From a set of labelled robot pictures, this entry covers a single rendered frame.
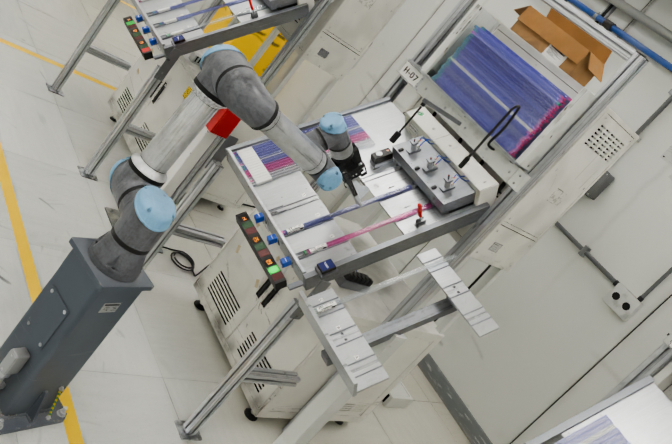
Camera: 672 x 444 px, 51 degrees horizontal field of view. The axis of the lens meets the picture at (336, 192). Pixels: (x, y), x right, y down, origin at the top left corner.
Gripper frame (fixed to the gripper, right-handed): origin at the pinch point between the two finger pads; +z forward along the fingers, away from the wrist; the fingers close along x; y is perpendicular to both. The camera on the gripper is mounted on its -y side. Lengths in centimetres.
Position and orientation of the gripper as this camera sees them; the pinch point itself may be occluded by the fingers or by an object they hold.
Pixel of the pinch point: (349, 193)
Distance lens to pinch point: 240.4
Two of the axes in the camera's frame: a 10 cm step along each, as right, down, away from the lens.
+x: -4.6, -6.3, 6.3
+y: 8.6, -4.8, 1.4
